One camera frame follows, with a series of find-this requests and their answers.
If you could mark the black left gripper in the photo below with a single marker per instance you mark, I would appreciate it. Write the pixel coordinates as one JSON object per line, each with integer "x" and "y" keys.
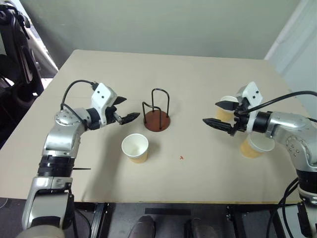
{"x": 110, "y": 115}

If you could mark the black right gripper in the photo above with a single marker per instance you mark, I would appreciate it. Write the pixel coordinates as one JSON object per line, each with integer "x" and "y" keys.
{"x": 240, "y": 121}

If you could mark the tan paper cup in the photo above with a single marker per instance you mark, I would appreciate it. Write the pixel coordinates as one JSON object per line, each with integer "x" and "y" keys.
{"x": 223, "y": 115}
{"x": 135, "y": 148}
{"x": 250, "y": 150}

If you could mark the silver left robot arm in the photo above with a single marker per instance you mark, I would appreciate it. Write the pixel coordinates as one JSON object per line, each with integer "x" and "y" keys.
{"x": 62, "y": 134}

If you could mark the black zip tie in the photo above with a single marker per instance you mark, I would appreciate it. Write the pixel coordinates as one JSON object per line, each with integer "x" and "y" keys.
{"x": 81, "y": 169}

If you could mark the black chair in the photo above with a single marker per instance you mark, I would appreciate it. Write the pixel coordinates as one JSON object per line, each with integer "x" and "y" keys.
{"x": 17, "y": 74}

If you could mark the dark rounded shape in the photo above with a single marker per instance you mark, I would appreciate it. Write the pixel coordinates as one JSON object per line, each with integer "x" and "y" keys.
{"x": 142, "y": 226}

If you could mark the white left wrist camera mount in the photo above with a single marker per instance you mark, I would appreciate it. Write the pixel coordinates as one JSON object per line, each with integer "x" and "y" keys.
{"x": 102, "y": 95}

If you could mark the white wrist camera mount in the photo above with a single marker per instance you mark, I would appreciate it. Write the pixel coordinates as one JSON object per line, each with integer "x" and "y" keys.
{"x": 253, "y": 95}
{"x": 102, "y": 95}

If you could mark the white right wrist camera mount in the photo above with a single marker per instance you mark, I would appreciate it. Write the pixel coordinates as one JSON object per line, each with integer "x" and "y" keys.
{"x": 253, "y": 95}

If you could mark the beige slanted frame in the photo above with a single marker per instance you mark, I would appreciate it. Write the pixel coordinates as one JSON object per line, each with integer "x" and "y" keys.
{"x": 44, "y": 52}

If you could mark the black table frame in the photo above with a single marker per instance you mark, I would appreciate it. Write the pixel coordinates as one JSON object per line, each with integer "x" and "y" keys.
{"x": 100, "y": 218}

